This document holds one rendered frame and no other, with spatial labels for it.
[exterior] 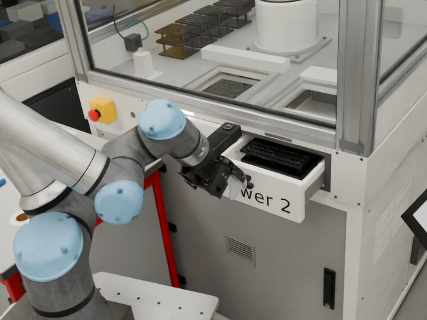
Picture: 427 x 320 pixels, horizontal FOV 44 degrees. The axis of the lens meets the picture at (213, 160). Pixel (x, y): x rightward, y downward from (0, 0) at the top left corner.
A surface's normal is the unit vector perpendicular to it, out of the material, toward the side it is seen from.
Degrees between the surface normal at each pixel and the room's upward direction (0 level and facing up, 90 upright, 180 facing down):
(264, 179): 90
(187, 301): 0
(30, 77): 90
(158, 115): 35
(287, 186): 90
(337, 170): 90
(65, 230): 5
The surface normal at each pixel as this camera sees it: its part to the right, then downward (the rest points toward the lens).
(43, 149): 0.33, 0.15
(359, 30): -0.60, 0.48
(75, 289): 0.69, 0.30
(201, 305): -0.10, -0.84
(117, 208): 0.07, 0.49
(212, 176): -0.42, -0.42
